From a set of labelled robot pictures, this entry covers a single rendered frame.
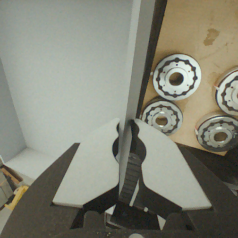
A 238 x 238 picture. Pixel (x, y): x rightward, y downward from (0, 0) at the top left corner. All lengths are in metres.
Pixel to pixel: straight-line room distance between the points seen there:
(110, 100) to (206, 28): 0.27
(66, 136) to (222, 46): 0.35
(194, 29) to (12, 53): 0.33
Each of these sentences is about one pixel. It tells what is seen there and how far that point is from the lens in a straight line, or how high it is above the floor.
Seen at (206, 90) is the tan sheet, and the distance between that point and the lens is 0.39.
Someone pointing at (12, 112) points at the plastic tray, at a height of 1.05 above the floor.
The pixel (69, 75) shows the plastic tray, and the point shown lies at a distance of 0.17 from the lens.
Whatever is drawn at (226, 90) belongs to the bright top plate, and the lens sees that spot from 0.36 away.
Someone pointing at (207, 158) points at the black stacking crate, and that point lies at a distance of 0.45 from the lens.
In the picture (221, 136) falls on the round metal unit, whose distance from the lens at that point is 0.43.
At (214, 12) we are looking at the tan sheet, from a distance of 0.37.
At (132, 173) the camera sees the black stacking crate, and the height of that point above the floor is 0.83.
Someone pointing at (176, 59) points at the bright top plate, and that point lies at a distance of 0.33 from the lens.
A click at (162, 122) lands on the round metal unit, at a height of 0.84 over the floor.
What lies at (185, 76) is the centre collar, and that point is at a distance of 0.33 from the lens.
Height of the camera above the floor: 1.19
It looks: 57 degrees down
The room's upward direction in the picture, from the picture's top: 147 degrees counter-clockwise
